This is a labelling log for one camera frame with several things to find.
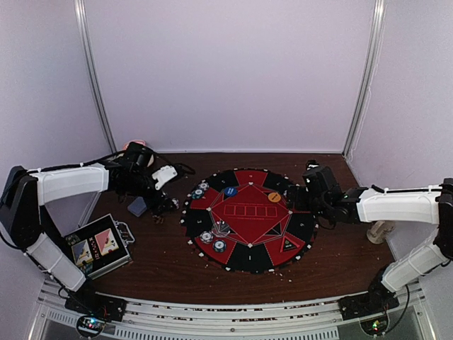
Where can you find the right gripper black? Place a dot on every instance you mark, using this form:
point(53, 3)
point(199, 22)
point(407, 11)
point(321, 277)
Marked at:
point(299, 205)

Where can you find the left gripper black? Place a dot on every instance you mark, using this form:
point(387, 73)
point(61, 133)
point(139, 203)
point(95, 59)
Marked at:
point(163, 207)

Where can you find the green fifty chips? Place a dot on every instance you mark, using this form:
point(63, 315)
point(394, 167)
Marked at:
point(219, 246)
point(198, 193)

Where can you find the orange big blind button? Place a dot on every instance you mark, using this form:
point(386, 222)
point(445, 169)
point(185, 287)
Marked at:
point(274, 197)

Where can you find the black triangle all-in marker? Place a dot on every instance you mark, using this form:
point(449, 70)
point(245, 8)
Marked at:
point(288, 245)

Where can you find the clear acrylic dealer button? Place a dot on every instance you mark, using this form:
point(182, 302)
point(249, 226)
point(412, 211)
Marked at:
point(221, 229)

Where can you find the blue small blind button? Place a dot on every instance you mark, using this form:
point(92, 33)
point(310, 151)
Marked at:
point(230, 191)

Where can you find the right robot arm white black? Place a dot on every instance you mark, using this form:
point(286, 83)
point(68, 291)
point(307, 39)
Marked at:
point(384, 209)

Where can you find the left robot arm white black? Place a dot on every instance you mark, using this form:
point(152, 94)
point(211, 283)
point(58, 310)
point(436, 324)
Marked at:
point(35, 202)

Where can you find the brown poker chip stack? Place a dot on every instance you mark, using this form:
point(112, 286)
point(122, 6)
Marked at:
point(158, 219)

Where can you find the blue playing card deck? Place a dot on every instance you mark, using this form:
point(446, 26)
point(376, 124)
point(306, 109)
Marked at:
point(137, 207)

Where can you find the round wooden plate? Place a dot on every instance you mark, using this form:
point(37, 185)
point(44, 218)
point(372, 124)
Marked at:
point(151, 161)

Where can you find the red white patterned bowl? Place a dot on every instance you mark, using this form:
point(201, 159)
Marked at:
point(134, 142)

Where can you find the cream ceramic mug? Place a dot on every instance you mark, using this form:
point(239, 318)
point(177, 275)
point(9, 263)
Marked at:
point(379, 230)

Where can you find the aluminium poker case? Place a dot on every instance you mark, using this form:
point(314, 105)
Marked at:
point(101, 246)

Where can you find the round red black poker mat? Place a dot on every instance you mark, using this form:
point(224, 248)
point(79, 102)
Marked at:
point(257, 225)

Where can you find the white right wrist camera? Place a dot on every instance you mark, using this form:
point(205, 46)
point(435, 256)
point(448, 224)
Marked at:
point(311, 164)

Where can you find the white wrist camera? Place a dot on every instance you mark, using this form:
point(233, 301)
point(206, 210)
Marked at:
point(163, 176)
point(311, 164)

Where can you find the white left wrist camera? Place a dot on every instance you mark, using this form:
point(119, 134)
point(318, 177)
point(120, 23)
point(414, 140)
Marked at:
point(163, 176)

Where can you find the right aluminium frame post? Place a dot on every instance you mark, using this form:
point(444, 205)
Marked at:
point(374, 44)

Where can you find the aluminium frame post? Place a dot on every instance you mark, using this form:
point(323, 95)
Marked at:
point(82, 22)
point(374, 44)

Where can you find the front aluminium rail base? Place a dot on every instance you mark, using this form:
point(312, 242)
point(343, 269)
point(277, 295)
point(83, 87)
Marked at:
point(310, 319)

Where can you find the left aluminium frame post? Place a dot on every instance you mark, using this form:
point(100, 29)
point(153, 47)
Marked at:
point(82, 22)

